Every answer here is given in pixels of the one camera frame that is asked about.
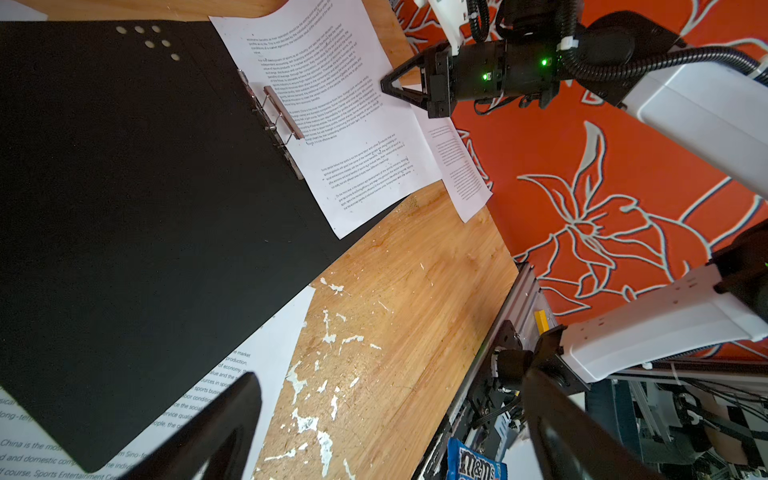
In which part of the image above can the yellow block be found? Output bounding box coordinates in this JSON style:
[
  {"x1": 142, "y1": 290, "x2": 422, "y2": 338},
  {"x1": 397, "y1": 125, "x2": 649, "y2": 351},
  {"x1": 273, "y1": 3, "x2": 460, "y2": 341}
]
[{"x1": 534, "y1": 310, "x2": 550, "y2": 335}]

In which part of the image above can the metal folder clip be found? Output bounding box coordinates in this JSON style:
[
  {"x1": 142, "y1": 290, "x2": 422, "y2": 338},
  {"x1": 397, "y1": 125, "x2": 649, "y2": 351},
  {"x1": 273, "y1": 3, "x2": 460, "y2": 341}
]
[{"x1": 237, "y1": 70, "x2": 305, "y2": 181}]

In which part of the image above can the blue folder black inside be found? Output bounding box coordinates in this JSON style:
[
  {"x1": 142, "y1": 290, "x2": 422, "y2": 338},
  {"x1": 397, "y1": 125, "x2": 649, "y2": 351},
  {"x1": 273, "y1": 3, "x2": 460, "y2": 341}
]
[{"x1": 1, "y1": 20, "x2": 371, "y2": 477}]

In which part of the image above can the printed paper sheet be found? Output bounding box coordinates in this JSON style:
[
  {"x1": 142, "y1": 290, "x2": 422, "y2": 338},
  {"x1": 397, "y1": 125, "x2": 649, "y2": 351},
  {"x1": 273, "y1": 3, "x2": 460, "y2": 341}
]
[
  {"x1": 1, "y1": 286, "x2": 315, "y2": 479},
  {"x1": 411, "y1": 106, "x2": 492, "y2": 223},
  {"x1": 0, "y1": 0, "x2": 48, "y2": 22},
  {"x1": 211, "y1": 1, "x2": 441, "y2": 238}
]

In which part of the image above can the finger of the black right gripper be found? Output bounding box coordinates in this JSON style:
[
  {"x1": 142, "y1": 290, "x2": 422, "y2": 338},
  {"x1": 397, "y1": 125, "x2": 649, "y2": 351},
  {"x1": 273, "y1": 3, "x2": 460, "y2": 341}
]
[{"x1": 380, "y1": 43, "x2": 444, "y2": 111}]

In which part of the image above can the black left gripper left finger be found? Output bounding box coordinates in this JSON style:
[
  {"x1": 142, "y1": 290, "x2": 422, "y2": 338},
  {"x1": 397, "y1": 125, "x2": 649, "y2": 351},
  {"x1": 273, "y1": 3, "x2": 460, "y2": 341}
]
[{"x1": 123, "y1": 372, "x2": 262, "y2": 479}]

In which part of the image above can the blue candy bag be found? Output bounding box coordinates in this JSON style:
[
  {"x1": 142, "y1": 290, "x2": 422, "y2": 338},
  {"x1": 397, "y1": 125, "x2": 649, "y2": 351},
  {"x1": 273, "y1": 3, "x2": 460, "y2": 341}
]
[{"x1": 446, "y1": 438, "x2": 508, "y2": 480}]

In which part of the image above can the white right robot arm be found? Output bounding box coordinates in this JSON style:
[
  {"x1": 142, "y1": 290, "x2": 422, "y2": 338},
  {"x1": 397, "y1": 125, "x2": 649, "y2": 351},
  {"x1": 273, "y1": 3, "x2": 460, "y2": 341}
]
[{"x1": 452, "y1": 80, "x2": 767, "y2": 325}]

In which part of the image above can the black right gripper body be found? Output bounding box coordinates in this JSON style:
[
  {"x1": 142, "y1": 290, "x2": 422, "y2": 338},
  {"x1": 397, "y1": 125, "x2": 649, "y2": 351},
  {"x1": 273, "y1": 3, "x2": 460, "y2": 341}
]
[{"x1": 422, "y1": 37, "x2": 560, "y2": 118}]

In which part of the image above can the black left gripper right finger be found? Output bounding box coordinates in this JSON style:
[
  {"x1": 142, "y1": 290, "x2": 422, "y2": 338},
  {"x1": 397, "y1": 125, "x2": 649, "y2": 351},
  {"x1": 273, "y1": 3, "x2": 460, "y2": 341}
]
[{"x1": 522, "y1": 370, "x2": 660, "y2": 480}]

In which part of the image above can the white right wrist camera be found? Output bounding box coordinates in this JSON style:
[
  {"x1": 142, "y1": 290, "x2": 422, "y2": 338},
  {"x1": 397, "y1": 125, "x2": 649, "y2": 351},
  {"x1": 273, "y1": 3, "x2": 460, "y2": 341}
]
[{"x1": 414, "y1": 0, "x2": 469, "y2": 56}]

